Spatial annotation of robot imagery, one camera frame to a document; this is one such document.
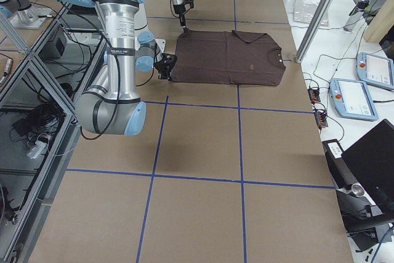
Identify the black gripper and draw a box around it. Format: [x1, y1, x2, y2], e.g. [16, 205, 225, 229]
[154, 52, 165, 71]
[173, 4, 186, 31]

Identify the dark brown t-shirt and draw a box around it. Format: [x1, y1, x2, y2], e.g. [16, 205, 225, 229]
[171, 30, 286, 86]

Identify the blue teach pendant near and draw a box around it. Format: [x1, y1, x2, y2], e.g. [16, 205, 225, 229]
[329, 78, 379, 121]

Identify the blue teach pendant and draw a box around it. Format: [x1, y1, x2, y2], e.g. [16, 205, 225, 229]
[329, 78, 379, 121]
[356, 52, 393, 91]

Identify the blue teach pendant far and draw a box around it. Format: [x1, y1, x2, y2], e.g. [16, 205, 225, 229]
[356, 52, 393, 91]

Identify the black laptop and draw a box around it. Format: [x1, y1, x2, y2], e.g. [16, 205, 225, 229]
[342, 119, 393, 212]

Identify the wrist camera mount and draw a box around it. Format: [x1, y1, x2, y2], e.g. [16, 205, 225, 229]
[153, 53, 177, 81]
[183, 0, 194, 9]

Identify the aluminium frame post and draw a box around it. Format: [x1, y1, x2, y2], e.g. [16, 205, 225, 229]
[295, 0, 333, 63]

